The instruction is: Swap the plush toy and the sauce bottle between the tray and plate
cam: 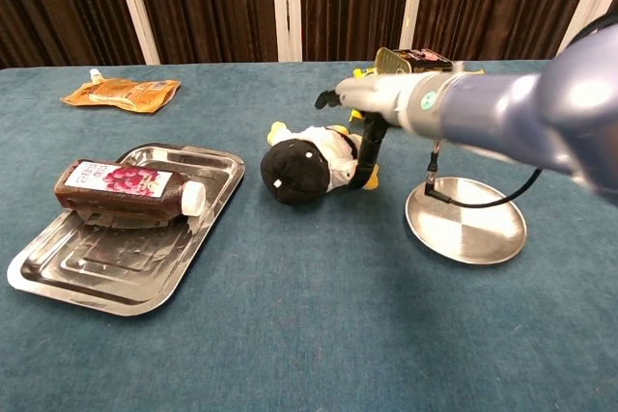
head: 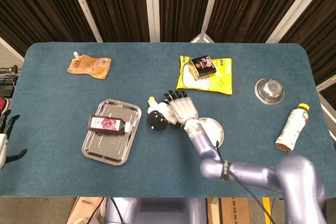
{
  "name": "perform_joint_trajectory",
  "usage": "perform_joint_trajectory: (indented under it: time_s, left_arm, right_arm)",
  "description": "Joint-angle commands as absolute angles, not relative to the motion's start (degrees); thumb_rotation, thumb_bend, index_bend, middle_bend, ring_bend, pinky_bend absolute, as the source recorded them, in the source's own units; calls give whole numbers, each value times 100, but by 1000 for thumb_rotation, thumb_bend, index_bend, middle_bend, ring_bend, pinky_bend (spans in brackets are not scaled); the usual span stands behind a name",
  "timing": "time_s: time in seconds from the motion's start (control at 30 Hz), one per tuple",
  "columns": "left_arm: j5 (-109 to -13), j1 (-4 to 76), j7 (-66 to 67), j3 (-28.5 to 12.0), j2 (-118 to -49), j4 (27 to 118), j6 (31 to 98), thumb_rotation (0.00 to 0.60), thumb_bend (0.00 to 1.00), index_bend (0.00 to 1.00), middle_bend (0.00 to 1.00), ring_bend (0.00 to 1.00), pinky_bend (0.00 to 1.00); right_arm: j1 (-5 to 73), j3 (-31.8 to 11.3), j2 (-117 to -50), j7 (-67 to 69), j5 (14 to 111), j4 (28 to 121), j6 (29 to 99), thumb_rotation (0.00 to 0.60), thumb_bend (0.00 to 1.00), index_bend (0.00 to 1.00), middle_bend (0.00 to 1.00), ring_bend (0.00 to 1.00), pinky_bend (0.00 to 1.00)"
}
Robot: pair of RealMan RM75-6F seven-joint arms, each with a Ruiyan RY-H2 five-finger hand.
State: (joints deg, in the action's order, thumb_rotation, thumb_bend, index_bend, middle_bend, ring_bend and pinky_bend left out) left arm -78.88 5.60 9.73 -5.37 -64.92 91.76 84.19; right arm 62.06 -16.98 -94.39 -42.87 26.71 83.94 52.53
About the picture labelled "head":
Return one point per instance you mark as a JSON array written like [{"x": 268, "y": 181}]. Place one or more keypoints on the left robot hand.
[{"x": 3, "y": 145}]

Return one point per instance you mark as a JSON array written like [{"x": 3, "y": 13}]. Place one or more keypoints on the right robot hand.
[{"x": 183, "y": 108}]

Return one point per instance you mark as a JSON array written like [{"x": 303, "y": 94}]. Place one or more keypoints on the black headed white plush toy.
[{"x": 157, "y": 121}]

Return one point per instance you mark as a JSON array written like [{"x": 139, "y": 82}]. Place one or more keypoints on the dark juice bottle pink label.
[{"x": 107, "y": 125}]

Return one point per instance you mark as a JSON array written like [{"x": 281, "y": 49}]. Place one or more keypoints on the round steel plate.
[{"x": 213, "y": 129}]

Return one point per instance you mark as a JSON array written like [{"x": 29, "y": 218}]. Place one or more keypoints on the red white object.
[{"x": 3, "y": 104}]

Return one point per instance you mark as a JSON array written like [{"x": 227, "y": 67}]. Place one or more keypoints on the yellow snack bag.
[{"x": 220, "y": 82}]

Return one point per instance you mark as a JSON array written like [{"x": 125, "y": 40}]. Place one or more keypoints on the gold black meat tin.
[{"x": 202, "y": 67}]

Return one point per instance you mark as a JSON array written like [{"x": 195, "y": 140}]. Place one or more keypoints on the rectangular steel tray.
[{"x": 107, "y": 148}]

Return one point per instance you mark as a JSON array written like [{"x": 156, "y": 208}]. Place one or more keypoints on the steel bowl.
[{"x": 269, "y": 91}]

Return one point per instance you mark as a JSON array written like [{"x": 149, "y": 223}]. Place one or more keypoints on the wooden plank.
[{"x": 84, "y": 209}]

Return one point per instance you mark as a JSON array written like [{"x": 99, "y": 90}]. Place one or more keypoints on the orange spouted pouch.
[{"x": 89, "y": 66}]

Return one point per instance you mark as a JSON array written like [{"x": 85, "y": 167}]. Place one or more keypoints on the lilac robot torso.
[{"x": 157, "y": 212}]

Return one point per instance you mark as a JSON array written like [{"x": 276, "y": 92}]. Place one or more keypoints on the tea bottle yellow cap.
[{"x": 291, "y": 129}]

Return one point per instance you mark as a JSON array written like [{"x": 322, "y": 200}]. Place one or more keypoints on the cardboard box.
[{"x": 235, "y": 211}]

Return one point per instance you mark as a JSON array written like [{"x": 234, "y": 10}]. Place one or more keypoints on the white frame post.
[
  {"x": 210, "y": 6},
  {"x": 294, "y": 9},
  {"x": 84, "y": 9},
  {"x": 151, "y": 6}
]

